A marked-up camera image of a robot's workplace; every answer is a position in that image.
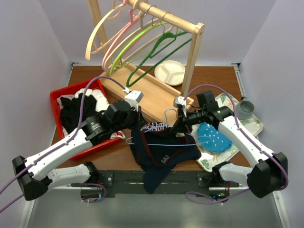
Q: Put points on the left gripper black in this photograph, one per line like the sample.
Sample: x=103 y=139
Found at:
x=140 y=121

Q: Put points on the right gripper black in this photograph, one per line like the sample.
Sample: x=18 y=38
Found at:
x=180 y=128

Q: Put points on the light blue wire hanger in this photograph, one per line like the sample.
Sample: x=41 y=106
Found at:
x=171 y=145

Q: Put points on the navy tank top red trim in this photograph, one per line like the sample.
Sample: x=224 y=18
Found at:
x=158 y=161

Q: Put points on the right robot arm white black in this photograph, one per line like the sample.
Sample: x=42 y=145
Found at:
x=267 y=171

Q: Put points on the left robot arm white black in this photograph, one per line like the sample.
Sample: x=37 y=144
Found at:
x=37 y=174

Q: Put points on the wooden hanger rack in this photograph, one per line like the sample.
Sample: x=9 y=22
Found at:
x=158 y=96

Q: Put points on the beige plastic hanger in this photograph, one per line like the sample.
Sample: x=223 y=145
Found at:
x=154 y=21

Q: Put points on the natural wooden hanger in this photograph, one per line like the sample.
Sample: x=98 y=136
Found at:
x=98 y=40

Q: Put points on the dark green hanger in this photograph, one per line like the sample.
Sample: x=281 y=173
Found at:
x=161 y=44

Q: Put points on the lime green hanger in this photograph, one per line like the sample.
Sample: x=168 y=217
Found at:
x=128 y=43

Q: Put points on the pink plastic hanger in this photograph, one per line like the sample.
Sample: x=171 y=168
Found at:
x=132 y=21

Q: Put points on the blue dotted plate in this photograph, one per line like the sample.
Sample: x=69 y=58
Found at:
x=211 y=139

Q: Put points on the floral leaf tray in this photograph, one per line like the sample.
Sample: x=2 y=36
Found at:
x=208 y=160

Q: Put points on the white garment in bin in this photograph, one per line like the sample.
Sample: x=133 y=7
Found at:
x=101 y=105

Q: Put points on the white divided dish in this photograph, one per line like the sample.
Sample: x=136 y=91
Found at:
x=170 y=72

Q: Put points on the red plastic bin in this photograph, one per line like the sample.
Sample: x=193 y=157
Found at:
x=70 y=90

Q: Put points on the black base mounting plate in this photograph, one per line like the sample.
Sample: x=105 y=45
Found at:
x=176 y=182

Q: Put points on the grey ceramic cup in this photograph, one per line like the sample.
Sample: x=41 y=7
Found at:
x=244 y=109

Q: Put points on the black garment in bin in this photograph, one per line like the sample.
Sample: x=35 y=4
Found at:
x=69 y=115

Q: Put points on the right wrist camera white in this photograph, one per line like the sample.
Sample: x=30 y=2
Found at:
x=179 y=100

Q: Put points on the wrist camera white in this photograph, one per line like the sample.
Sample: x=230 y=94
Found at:
x=134 y=97
x=179 y=100

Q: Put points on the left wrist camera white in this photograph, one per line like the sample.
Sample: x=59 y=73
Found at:
x=134 y=97

